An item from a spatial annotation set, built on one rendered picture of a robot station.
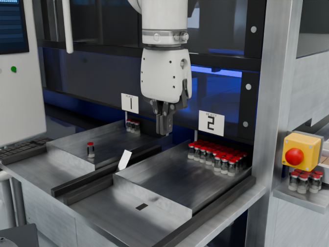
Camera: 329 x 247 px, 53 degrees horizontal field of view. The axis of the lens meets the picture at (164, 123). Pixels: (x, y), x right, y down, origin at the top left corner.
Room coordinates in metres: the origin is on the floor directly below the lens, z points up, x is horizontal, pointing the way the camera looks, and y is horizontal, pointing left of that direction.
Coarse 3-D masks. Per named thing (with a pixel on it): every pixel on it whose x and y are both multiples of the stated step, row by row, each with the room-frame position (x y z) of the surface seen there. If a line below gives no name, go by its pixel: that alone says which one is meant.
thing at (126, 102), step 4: (124, 96) 1.14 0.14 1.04; (128, 96) 1.13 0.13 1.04; (132, 96) 1.11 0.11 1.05; (124, 100) 1.14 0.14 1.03; (128, 100) 1.13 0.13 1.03; (132, 100) 1.11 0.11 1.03; (136, 100) 1.10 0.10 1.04; (124, 104) 1.14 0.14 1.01; (128, 104) 1.13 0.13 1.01; (132, 104) 1.11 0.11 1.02; (136, 104) 1.10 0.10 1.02; (124, 108) 1.14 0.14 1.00; (128, 108) 1.13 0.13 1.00; (132, 108) 1.11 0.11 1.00; (136, 108) 1.10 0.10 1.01; (136, 112) 1.10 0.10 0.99
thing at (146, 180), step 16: (144, 160) 0.87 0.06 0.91; (160, 160) 0.92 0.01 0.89; (176, 160) 0.94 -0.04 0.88; (192, 160) 0.94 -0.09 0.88; (128, 176) 0.82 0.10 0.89; (144, 176) 0.84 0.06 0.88; (160, 176) 0.84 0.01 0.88; (176, 176) 0.84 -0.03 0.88; (192, 176) 0.84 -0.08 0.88; (208, 176) 0.84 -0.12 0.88; (224, 176) 0.84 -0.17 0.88; (240, 176) 0.78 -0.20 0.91; (128, 192) 0.75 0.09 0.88; (144, 192) 0.71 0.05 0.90; (160, 192) 0.75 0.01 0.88; (176, 192) 0.75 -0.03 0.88; (192, 192) 0.75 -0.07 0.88; (208, 192) 0.75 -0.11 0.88; (224, 192) 0.72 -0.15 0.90; (176, 208) 0.65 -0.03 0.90; (192, 208) 0.62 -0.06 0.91
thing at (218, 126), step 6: (204, 114) 0.91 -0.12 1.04; (210, 114) 0.90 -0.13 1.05; (216, 114) 0.89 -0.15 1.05; (204, 120) 0.91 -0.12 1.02; (210, 120) 0.90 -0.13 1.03; (216, 120) 0.89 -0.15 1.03; (222, 120) 0.87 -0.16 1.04; (204, 126) 0.91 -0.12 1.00; (210, 126) 0.90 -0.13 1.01; (216, 126) 0.88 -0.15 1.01; (222, 126) 0.87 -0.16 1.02; (210, 132) 0.90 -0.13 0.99; (216, 132) 0.88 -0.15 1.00; (222, 132) 0.87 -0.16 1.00
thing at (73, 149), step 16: (96, 128) 1.16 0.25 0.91; (112, 128) 1.22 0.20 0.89; (48, 144) 1.00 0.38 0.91; (64, 144) 1.06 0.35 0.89; (80, 144) 1.08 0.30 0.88; (96, 144) 1.08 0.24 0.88; (112, 144) 1.08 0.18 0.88; (128, 144) 1.08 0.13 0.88; (144, 144) 1.08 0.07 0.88; (160, 144) 1.05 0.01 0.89; (64, 160) 0.95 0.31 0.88; (80, 160) 0.89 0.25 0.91; (96, 160) 0.94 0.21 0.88; (112, 160) 0.89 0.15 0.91
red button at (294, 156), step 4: (292, 148) 0.72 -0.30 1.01; (296, 148) 0.72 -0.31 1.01; (288, 152) 0.72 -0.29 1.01; (292, 152) 0.71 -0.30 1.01; (296, 152) 0.70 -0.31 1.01; (300, 152) 0.71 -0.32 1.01; (288, 156) 0.71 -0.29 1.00; (292, 156) 0.71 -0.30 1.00; (296, 156) 0.70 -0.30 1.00; (300, 156) 0.70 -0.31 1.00; (288, 160) 0.71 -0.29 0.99; (292, 160) 0.71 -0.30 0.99; (296, 160) 0.70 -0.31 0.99; (300, 160) 0.70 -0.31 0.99; (292, 164) 0.71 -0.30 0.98; (296, 164) 0.70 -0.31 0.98
